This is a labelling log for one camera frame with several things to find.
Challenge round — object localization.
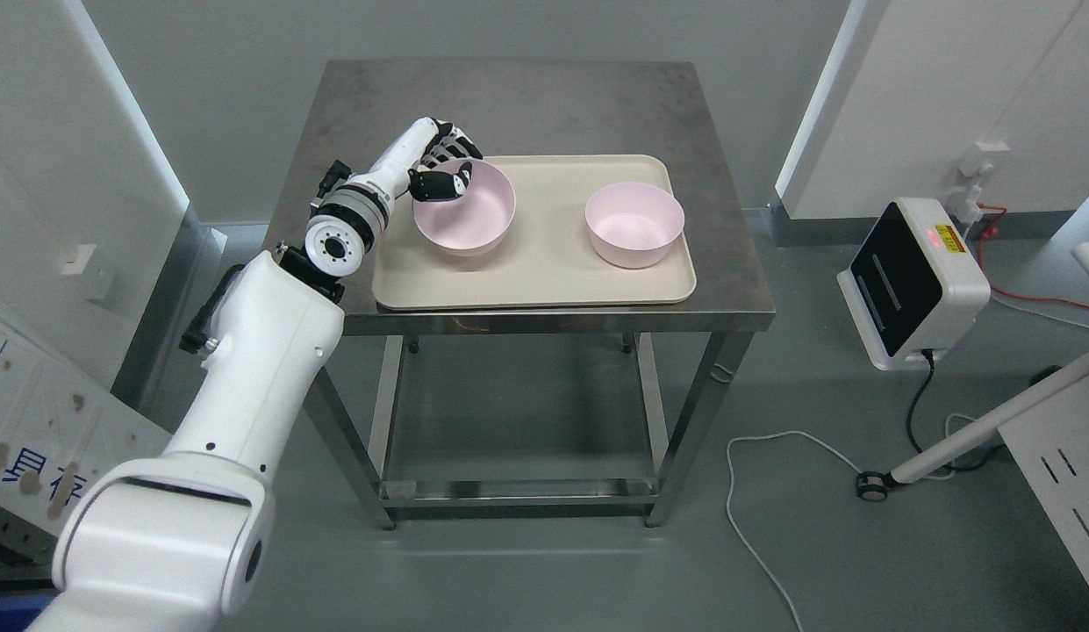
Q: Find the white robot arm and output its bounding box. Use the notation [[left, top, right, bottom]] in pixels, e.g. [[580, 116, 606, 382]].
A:
[[30, 167, 412, 631]]

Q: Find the red cable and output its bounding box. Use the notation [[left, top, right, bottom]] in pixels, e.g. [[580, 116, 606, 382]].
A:
[[978, 205, 1089, 313]]

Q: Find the pink bowl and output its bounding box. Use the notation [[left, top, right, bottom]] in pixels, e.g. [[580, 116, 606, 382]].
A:
[[412, 160, 517, 257], [584, 183, 685, 269]]

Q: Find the white black floor device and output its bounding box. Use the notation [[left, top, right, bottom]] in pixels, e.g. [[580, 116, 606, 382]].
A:
[[837, 197, 991, 370]]

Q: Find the wall switch box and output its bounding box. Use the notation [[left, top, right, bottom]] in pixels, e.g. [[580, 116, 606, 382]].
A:
[[61, 244, 118, 303]]

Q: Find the black power cable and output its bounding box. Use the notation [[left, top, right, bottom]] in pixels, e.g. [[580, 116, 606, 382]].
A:
[[906, 349, 1063, 473]]

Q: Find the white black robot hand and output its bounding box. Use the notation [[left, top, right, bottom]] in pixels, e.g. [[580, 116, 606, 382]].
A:
[[345, 117, 484, 203]]

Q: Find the white sign board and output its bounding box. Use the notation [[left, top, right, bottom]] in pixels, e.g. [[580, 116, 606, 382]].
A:
[[0, 303, 170, 563]]

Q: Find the stainless steel table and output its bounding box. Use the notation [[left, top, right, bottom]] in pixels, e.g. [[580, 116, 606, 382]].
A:
[[264, 60, 776, 528]]

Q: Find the white cart frame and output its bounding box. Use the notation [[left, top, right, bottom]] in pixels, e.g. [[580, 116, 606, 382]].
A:
[[856, 184, 1089, 611]]

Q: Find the white floor cable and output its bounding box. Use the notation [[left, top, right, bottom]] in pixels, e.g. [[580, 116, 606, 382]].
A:
[[726, 414, 975, 632]]

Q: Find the white wall socket plug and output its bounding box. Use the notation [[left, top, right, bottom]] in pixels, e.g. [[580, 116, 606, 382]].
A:
[[949, 139, 1010, 231]]

